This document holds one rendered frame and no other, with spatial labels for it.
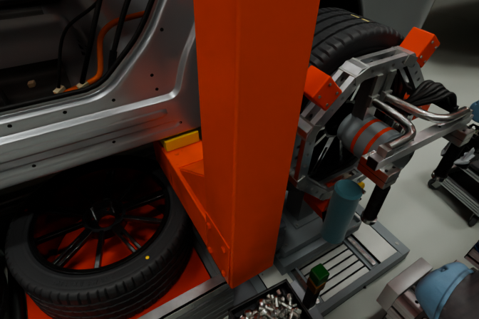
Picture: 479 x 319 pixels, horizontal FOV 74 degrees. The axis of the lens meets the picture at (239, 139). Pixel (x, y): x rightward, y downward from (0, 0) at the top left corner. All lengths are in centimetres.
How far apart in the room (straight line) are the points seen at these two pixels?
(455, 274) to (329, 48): 66
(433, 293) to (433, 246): 163
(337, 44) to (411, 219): 141
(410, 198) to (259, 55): 185
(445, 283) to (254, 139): 37
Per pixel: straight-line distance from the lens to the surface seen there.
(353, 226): 175
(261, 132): 63
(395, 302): 91
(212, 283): 124
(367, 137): 106
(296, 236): 157
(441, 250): 209
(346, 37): 98
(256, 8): 50
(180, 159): 122
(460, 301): 46
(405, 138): 90
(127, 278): 117
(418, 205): 225
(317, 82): 85
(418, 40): 115
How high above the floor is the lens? 150
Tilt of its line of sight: 39 degrees down
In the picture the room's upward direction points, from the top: 2 degrees clockwise
